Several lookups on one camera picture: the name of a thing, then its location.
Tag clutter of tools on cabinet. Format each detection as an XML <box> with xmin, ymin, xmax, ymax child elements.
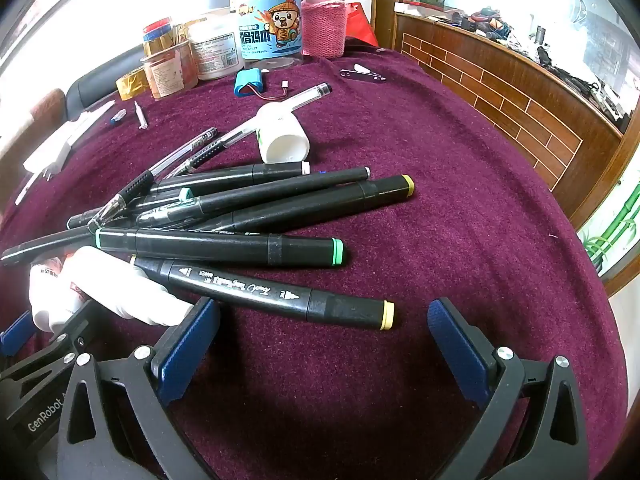
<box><xmin>450</xmin><ymin>5</ymin><xmax>626</xmax><ymax>121</ymax></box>

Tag jar with red lid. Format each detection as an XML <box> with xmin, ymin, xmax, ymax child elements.
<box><xmin>142</xmin><ymin>17</ymin><xmax>176</xmax><ymax>58</ymax></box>

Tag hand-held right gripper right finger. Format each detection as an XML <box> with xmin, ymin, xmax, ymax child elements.
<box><xmin>428</xmin><ymin>298</ymin><xmax>592</xmax><ymax>480</ymax></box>

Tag gold tape roll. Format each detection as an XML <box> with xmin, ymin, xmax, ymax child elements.
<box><xmin>116</xmin><ymin>71</ymin><xmax>151</xmax><ymax>102</ymax></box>

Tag maroon velvet tablecloth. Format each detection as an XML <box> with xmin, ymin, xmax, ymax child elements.
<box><xmin>0</xmin><ymin>45</ymin><xmax>628</xmax><ymax>480</ymax></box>

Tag clear gel pen black grip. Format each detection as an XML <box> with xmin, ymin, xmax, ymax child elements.
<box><xmin>167</xmin><ymin>82</ymin><xmax>333</xmax><ymax>178</ymax></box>
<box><xmin>87</xmin><ymin>127</ymin><xmax>218</xmax><ymax>235</ymax></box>

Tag black marker olive caps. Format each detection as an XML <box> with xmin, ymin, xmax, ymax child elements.
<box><xmin>200</xmin><ymin>175</ymin><xmax>416</xmax><ymax>235</ymax></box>

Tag bamboo wall sticker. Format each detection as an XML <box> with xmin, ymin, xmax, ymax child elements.
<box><xmin>575</xmin><ymin>175</ymin><xmax>640</xmax><ymax>281</ymax></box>

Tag wooden brick-pattern cabinet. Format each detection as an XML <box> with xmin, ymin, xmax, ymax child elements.
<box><xmin>372</xmin><ymin>0</ymin><xmax>626</xmax><ymax>231</ymax></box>

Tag white plastic tube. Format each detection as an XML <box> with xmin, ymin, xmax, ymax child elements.
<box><xmin>257</xmin><ymin>102</ymin><xmax>311</xmax><ymax>165</ymax></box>

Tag black marker yellow caps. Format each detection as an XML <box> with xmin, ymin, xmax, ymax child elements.
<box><xmin>131</xmin><ymin>255</ymin><xmax>396</xmax><ymax>331</ymax></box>

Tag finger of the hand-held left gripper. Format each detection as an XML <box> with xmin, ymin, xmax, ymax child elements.
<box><xmin>0</xmin><ymin>310</ymin><xmax>77</xmax><ymax>396</ymax></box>

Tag metal nail clippers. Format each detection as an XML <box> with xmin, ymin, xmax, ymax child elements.
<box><xmin>340</xmin><ymin>65</ymin><xmax>387</xmax><ymax>82</ymax></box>

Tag black marker pale pink caps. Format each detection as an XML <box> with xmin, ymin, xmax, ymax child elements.
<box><xmin>150</xmin><ymin>161</ymin><xmax>311</xmax><ymax>196</ymax></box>

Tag white plastic jar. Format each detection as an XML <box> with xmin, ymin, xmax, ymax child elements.
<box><xmin>189</xmin><ymin>20</ymin><xmax>246</xmax><ymax>82</ymax></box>

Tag clear jar blue cartoon label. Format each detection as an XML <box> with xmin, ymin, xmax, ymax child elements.
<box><xmin>231</xmin><ymin>0</ymin><xmax>305</xmax><ymax>71</ymax></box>

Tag red bag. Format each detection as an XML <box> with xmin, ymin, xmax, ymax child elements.
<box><xmin>345</xmin><ymin>2</ymin><xmax>379</xmax><ymax>47</ymax></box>

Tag black leather chair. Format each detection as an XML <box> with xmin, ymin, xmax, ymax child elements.
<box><xmin>65</xmin><ymin>45</ymin><xmax>146</xmax><ymax>116</ymax></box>

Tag blue battery pack red wire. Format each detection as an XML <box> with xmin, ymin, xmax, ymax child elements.
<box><xmin>234</xmin><ymin>67</ymin><xmax>291</xmax><ymax>102</ymax></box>

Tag person's left hand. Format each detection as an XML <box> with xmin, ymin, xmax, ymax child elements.
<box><xmin>27</xmin><ymin>246</ymin><xmax>196</xmax><ymax>335</ymax></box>

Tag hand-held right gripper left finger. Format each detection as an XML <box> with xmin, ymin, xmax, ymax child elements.
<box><xmin>57</xmin><ymin>297</ymin><xmax>221</xmax><ymax>480</ymax></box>

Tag clear plastic cup orange contents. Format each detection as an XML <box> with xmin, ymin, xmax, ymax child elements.
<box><xmin>140</xmin><ymin>42</ymin><xmax>198</xmax><ymax>101</ymax></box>

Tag black marker green caps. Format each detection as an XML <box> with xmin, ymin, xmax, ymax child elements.
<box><xmin>95</xmin><ymin>227</ymin><xmax>348</xmax><ymax>267</ymax></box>

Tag white plastic adapter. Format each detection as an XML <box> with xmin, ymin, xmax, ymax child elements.
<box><xmin>22</xmin><ymin>100</ymin><xmax>116</xmax><ymax>181</ymax></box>

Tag bottle with pink knitted sleeve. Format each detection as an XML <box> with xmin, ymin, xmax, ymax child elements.
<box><xmin>301</xmin><ymin>0</ymin><xmax>347</xmax><ymax>59</ymax></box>

